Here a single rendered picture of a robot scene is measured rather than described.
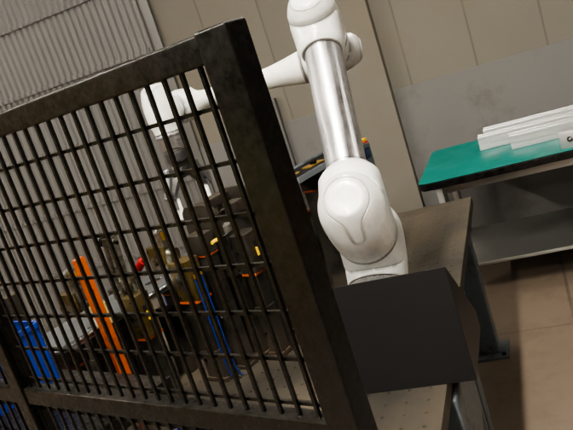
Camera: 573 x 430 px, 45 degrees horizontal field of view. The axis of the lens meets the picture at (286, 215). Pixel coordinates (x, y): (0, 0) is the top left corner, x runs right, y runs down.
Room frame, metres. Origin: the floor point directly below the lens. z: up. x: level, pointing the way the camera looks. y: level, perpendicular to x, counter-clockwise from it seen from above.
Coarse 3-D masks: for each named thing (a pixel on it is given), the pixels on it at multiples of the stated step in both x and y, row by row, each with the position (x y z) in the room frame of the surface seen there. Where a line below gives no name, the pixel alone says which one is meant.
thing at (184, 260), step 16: (192, 272) 1.82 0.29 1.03; (176, 288) 1.85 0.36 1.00; (192, 288) 1.81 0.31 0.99; (208, 288) 1.84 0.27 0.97; (192, 320) 1.85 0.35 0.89; (208, 320) 1.83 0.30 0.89; (208, 336) 1.82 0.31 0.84; (224, 336) 1.83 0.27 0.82; (208, 368) 1.85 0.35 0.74; (224, 368) 1.82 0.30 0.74
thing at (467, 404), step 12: (456, 384) 1.48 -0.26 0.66; (468, 384) 1.59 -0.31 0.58; (456, 396) 1.43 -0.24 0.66; (468, 396) 1.55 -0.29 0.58; (456, 408) 1.41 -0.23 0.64; (468, 408) 1.51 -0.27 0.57; (480, 408) 1.66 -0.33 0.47; (456, 420) 1.42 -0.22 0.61; (468, 420) 1.47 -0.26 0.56; (480, 420) 1.61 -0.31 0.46
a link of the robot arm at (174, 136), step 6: (174, 132) 2.16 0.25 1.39; (156, 138) 2.18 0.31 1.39; (162, 138) 2.16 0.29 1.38; (174, 138) 2.16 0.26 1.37; (180, 138) 2.17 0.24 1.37; (162, 144) 2.16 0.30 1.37; (174, 144) 2.15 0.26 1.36; (180, 144) 2.16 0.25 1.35; (162, 150) 2.17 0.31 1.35; (174, 150) 2.17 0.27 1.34
